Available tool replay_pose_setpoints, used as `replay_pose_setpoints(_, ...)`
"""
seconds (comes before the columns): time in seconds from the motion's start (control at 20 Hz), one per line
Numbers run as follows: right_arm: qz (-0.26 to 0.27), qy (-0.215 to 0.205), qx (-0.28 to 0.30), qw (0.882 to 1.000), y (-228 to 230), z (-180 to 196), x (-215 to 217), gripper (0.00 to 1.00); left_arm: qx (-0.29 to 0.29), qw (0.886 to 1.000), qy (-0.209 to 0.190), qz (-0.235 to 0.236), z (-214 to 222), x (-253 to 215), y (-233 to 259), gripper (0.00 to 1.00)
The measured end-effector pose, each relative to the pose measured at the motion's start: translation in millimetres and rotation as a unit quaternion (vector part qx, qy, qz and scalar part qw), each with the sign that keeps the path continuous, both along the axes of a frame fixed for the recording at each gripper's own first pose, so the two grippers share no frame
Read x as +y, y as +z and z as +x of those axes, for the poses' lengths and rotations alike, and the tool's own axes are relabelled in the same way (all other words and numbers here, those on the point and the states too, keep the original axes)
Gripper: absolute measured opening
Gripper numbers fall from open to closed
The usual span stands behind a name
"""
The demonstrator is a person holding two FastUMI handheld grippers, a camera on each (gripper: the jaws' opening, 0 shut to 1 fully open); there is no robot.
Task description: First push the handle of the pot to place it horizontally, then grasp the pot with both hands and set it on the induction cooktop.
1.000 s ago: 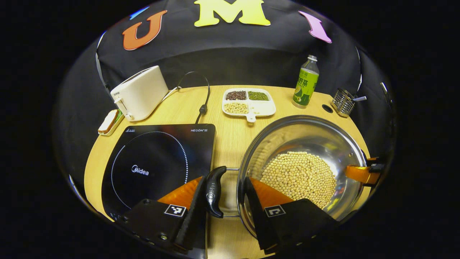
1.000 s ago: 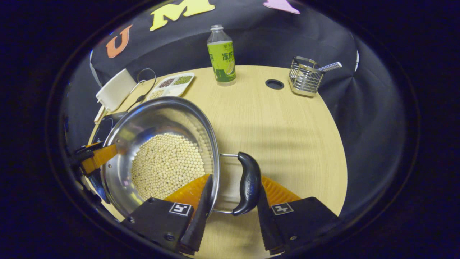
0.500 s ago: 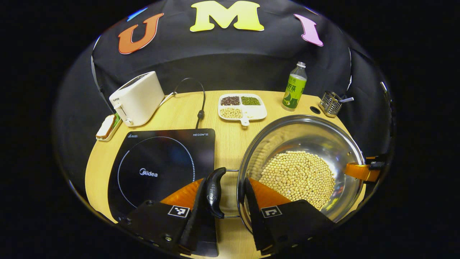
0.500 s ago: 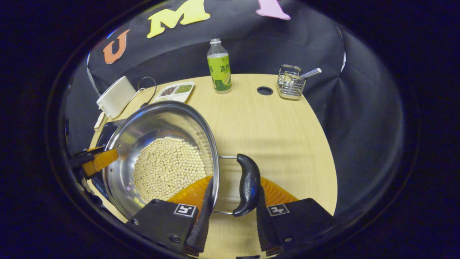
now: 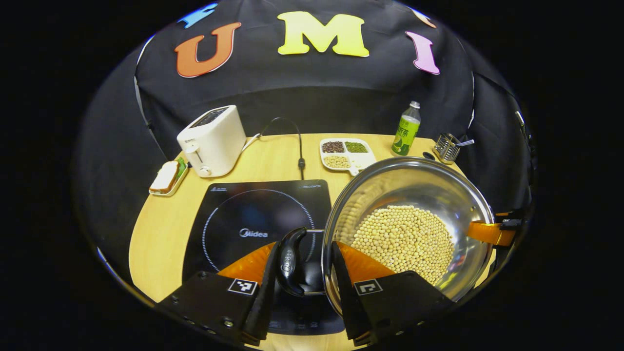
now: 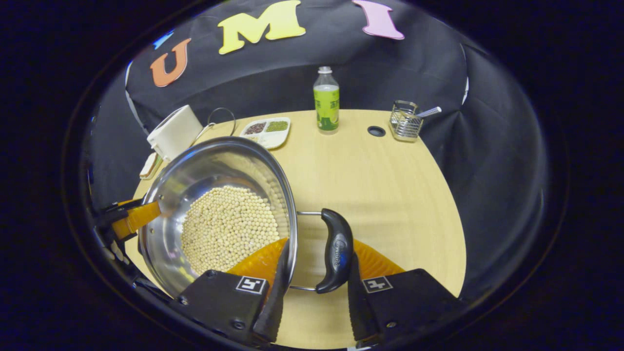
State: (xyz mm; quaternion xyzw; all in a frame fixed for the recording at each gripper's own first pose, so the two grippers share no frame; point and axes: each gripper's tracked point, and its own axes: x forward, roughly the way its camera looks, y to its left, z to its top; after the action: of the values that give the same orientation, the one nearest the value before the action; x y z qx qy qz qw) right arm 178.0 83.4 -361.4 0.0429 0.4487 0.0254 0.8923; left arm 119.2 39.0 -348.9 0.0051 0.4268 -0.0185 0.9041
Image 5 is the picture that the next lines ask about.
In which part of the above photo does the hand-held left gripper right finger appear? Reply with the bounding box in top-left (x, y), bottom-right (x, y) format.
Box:
top-left (331, 240), bottom-right (456, 348)

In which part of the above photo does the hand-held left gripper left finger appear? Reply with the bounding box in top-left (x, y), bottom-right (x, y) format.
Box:
top-left (155, 241), bottom-right (281, 348)

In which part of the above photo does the pile of yellow soybeans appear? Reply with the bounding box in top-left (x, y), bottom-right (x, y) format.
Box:
top-left (350, 205), bottom-right (455, 286)

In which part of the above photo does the stainless steel pot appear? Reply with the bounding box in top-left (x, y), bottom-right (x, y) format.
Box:
top-left (276, 156), bottom-right (498, 317)

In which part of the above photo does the black induction cooktop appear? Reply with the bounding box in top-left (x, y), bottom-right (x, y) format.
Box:
top-left (181, 179), bottom-right (347, 336)

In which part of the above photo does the green drink bottle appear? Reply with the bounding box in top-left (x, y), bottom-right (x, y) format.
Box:
top-left (391, 101), bottom-right (422, 156)

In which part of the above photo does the white divided bean dish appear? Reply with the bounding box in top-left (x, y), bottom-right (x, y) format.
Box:
top-left (319, 138), bottom-right (377, 176)

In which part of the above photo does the cream sandwich tray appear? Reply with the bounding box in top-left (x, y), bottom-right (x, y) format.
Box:
top-left (149, 157), bottom-right (190, 197)

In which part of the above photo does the sandwich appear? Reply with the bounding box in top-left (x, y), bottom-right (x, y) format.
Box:
top-left (150, 160), bottom-right (187, 194)

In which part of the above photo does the white toaster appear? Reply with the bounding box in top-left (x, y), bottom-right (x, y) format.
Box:
top-left (176, 105), bottom-right (247, 178)

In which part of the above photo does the metal wire utensil holder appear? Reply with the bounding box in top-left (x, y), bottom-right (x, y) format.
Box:
top-left (433, 133), bottom-right (461, 164)

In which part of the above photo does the black power cable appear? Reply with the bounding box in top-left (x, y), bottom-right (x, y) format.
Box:
top-left (257, 117), bottom-right (306, 181)

